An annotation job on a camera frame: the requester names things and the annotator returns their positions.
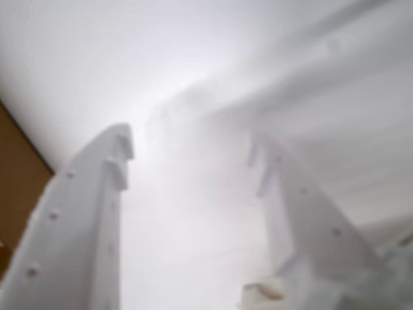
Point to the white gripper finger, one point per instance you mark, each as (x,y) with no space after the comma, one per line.
(316,231)
(71,229)

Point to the brown cardboard box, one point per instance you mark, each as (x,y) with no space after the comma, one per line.
(19,177)

